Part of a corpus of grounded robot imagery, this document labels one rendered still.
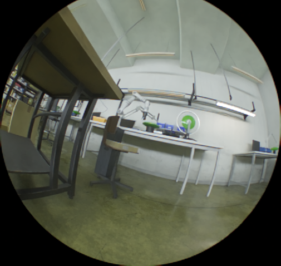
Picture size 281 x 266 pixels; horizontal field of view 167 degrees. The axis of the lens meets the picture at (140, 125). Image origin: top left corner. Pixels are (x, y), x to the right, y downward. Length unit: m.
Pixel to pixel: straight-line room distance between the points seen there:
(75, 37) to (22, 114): 1.29
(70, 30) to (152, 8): 3.35
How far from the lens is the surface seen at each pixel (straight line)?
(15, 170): 0.72
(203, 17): 3.18
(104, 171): 1.59
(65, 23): 0.45
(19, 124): 1.58
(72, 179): 0.87
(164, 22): 3.73
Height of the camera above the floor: 0.64
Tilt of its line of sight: 13 degrees up
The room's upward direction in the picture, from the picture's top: 15 degrees clockwise
